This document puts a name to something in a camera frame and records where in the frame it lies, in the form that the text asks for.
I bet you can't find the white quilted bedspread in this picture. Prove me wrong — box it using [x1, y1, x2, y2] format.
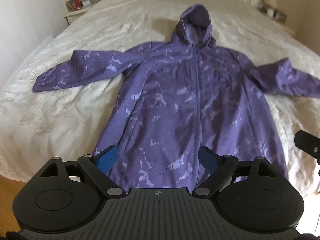
[0, 0, 320, 198]

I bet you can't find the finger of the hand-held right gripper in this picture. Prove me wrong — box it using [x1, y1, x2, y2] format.
[294, 130, 320, 167]

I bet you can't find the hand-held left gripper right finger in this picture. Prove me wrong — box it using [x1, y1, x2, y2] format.
[192, 145, 281, 198]

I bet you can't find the dark picture frame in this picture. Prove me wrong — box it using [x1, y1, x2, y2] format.
[273, 11, 287, 22]

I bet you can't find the cream bedside table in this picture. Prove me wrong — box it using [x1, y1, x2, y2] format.
[257, 4, 296, 37]
[63, 4, 95, 26]

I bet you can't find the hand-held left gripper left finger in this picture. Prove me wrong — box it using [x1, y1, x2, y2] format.
[39, 145, 127, 198]

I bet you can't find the purple patterned hooded jacket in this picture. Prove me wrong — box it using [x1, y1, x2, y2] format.
[32, 4, 320, 190]

